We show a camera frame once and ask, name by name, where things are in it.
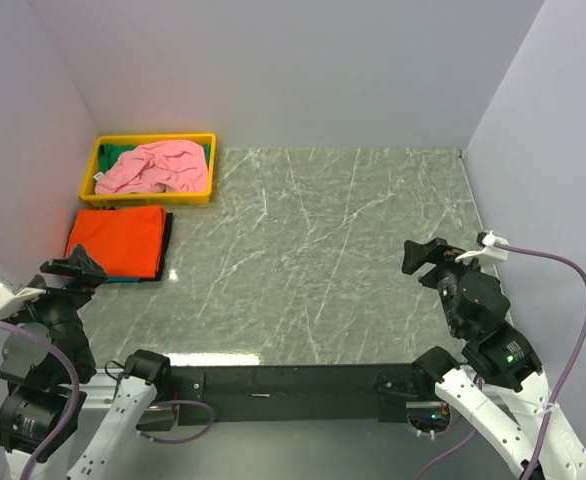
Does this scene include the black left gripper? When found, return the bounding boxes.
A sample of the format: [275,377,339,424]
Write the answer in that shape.
[1,242,106,371]

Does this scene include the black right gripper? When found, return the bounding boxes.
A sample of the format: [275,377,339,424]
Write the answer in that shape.
[400,234,489,334]

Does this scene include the orange t-shirt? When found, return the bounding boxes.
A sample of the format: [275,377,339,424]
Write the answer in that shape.
[66,205,171,280]

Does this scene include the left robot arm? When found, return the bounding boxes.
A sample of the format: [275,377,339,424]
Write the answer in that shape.
[0,245,173,479]

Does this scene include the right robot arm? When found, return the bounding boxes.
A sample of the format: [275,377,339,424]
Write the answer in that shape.
[402,232,586,479]

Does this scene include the folded blue t-shirt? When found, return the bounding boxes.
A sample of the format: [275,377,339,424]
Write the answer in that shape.
[104,276,141,284]

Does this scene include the yellow plastic bin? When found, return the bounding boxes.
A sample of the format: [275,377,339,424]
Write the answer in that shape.
[79,133,217,208]

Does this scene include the green t-shirt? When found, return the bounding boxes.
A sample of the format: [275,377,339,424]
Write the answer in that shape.
[98,140,210,174]

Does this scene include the pink t-shirt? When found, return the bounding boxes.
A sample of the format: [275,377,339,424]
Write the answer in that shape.
[95,140,208,195]

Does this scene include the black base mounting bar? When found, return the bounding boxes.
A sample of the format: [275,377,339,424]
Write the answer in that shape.
[172,364,436,423]

